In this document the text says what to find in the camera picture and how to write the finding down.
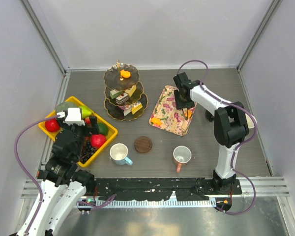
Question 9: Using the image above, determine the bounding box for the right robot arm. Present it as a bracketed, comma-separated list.
[173, 72, 249, 194]

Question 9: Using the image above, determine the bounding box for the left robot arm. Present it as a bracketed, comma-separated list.
[16, 117, 99, 236]

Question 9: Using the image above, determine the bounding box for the white slotted cable duct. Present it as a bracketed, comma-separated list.
[105, 197, 216, 208]

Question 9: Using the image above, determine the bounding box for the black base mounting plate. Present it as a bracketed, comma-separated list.
[96, 177, 242, 202]

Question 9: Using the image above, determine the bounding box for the orange fish pastry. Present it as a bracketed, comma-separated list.
[186, 110, 193, 118]
[120, 69, 131, 79]
[151, 118, 162, 125]

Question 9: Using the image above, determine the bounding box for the red apple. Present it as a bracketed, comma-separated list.
[44, 118, 60, 132]

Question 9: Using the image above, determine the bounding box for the green lime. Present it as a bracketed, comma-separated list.
[97, 122, 109, 136]

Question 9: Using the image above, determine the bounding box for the cream cake slice with kiwi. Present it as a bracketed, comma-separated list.
[125, 85, 137, 97]

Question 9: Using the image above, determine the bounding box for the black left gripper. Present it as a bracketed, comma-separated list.
[58, 115, 99, 159]

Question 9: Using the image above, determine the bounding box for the pink mug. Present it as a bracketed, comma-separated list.
[173, 146, 192, 173]

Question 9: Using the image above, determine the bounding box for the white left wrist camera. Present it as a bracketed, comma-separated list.
[57, 108, 85, 125]

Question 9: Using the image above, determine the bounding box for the dark blue grape bunch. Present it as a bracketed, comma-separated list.
[79, 139, 97, 164]

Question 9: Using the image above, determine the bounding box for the red lychee strawberry bunch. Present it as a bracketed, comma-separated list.
[84, 117, 91, 125]

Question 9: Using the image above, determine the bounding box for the yellow triangle cake slice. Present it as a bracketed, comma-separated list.
[131, 101, 143, 115]

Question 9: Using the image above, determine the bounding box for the light blue mug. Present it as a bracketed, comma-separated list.
[110, 143, 133, 166]

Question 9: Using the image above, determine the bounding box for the floral rectangular tray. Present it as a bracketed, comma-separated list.
[149, 85, 197, 136]

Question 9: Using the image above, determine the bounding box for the black mug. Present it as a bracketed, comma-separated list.
[205, 110, 214, 122]

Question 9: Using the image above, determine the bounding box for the green matcha cake slice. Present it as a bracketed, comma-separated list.
[110, 89, 123, 99]

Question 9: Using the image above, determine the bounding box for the green yellow pear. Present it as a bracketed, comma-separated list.
[79, 105, 93, 119]

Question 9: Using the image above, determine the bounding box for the round wooden coaster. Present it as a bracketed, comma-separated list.
[134, 136, 152, 153]

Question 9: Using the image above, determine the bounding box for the red pomegranate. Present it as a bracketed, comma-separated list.
[90, 134, 106, 149]

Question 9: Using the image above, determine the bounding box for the green netted melon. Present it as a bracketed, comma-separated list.
[55, 102, 78, 114]

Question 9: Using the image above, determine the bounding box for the yellow plastic fruit tray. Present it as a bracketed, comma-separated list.
[38, 96, 118, 168]

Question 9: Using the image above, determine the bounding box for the chocolate cherry cake slice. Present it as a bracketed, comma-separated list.
[116, 92, 130, 105]

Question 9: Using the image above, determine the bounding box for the three-tier black gold stand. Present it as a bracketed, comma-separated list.
[103, 60, 148, 121]

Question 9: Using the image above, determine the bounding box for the grey mug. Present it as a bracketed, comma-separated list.
[245, 114, 255, 129]

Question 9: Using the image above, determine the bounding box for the purple grape bunch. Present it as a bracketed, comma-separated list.
[81, 137, 88, 156]

